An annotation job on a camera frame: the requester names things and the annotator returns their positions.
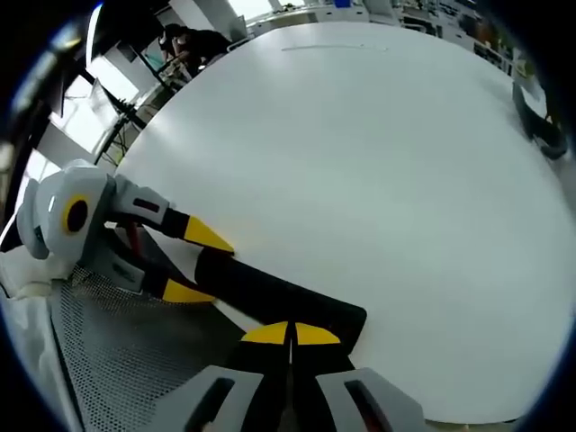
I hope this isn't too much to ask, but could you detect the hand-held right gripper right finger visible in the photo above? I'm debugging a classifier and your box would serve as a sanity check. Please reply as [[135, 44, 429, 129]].
[[291, 320, 433, 432]]

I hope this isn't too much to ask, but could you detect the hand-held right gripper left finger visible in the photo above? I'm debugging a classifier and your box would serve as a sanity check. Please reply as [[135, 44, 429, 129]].
[[155, 319, 292, 432]]

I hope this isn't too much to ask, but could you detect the black remote control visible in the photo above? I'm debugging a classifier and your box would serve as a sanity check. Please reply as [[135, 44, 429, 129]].
[[193, 247, 368, 357]]

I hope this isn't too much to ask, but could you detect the black perforated mesh panel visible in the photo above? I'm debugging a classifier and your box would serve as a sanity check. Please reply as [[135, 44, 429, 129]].
[[48, 264, 254, 432]]

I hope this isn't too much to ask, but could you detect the black tripod stand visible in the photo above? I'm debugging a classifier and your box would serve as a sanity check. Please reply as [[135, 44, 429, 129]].
[[91, 76, 150, 132]]

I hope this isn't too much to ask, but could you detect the black VR headset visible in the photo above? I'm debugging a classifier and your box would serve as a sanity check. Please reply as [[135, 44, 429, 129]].
[[511, 82, 570, 160]]

